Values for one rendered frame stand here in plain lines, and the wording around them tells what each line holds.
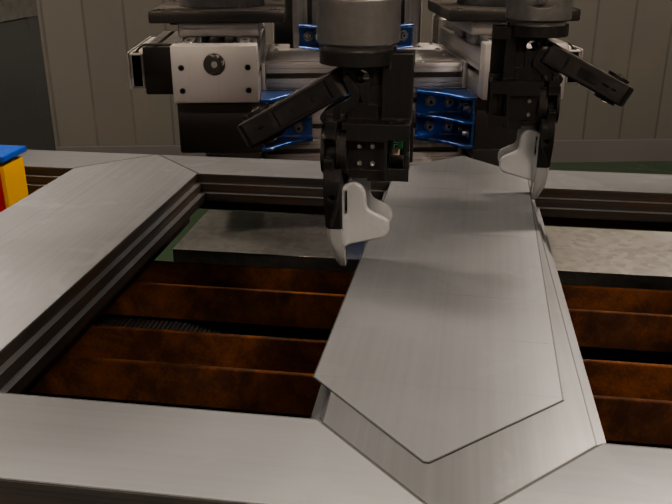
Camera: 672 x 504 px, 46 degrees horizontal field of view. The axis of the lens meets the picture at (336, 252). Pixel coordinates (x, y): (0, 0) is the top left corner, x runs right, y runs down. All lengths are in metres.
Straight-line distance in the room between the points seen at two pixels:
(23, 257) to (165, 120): 3.46
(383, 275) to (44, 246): 0.36
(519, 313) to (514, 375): 0.11
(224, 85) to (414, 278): 0.63
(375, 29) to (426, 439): 0.35
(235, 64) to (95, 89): 3.07
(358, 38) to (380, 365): 0.28
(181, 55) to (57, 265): 0.55
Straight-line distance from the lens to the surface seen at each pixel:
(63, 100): 4.38
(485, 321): 0.68
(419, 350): 0.63
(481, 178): 1.08
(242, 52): 1.28
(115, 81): 4.30
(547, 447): 0.54
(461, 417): 0.55
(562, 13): 0.96
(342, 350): 0.63
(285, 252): 1.27
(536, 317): 0.70
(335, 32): 0.70
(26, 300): 0.76
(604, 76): 0.98
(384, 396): 0.57
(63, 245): 0.88
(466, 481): 0.50
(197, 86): 1.30
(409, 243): 0.84
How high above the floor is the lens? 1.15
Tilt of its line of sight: 22 degrees down
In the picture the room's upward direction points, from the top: straight up
